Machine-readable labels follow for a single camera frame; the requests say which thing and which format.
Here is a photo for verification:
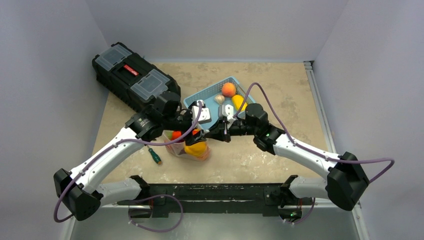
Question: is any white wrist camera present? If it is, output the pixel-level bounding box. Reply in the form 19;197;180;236
218;104;235;122
191;99;212;125

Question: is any yellow toy lemon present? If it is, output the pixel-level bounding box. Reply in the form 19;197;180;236
231;94;248;112

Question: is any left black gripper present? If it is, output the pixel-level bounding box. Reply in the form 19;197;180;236
163;102;207;144

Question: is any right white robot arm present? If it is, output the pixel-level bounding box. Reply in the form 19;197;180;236
204;103;370;211

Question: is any black plastic toolbox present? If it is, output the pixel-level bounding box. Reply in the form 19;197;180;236
92;42;181;112

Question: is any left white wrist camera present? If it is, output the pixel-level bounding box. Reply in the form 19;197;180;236
191;99;212;125

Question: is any green handled screwdriver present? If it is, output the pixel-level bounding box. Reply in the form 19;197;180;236
147;146;163;165

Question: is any yellow toy bell pepper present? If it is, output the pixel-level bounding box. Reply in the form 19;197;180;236
184;141;208;157

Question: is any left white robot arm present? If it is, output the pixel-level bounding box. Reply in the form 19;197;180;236
53;91;211;223

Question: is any red toy apple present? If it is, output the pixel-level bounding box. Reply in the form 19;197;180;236
170;131;182;141

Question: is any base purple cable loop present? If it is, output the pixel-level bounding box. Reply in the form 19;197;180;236
128;193;185;233

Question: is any clear zip top bag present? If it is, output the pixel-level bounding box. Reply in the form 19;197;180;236
162;130;211;162

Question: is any peach toy fruit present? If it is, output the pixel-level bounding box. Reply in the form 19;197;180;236
221;82;237;98

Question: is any white toy garlic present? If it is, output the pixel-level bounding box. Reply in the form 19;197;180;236
214;94;226;105

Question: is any light blue plastic basket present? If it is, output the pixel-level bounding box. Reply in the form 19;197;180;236
183;76;257;132

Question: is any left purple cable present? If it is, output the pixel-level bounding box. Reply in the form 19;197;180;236
53;100;204;223

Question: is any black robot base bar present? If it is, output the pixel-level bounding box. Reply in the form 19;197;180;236
117;176;313;220

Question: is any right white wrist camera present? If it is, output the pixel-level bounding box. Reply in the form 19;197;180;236
218;104;235;122

